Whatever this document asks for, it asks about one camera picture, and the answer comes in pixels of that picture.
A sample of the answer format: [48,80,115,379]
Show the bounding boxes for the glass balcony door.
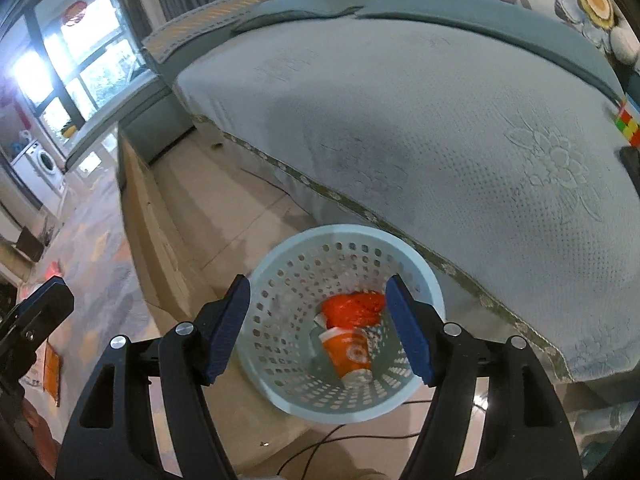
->
[0,0,152,133]

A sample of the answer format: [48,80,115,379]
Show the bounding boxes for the yellow striped armrest cover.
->
[142,0,272,64]

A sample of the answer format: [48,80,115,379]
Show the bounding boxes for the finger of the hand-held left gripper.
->
[18,275,76,343]

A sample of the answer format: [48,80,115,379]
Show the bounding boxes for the black floor cable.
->
[267,399,441,480]

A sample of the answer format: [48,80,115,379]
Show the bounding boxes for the white washing machine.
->
[11,142,67,192]

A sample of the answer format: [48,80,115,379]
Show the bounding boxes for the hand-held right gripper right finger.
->
[384,274,585,480]

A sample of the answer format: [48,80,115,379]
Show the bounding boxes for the light blue perforated wastebasket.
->
[235,224,447,422]

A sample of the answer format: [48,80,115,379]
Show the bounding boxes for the colourful puzzle cube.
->
[612,100,640,147]

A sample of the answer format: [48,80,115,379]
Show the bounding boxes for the red round window decoration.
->
[62,2,91,27]

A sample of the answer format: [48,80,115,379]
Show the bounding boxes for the orange-red wrapper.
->
[320,290,389,332]

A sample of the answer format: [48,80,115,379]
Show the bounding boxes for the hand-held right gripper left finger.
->
[54,274,252,480]

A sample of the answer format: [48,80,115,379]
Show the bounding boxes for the blue-grey sofa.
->
[117,0,640,403]

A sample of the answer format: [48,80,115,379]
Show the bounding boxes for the orange packet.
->
[44,345,62,407]

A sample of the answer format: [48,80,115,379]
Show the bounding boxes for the teal flat cushion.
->
[357,0,627,107]
[232,0,367,32]

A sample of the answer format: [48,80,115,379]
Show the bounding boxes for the orange paper cup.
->
[314,327,374,386]

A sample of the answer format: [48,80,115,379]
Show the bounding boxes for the white fluffy plush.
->
[612,25,640,64]

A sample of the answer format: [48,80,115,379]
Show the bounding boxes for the black flat object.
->
[619,146,640,192]

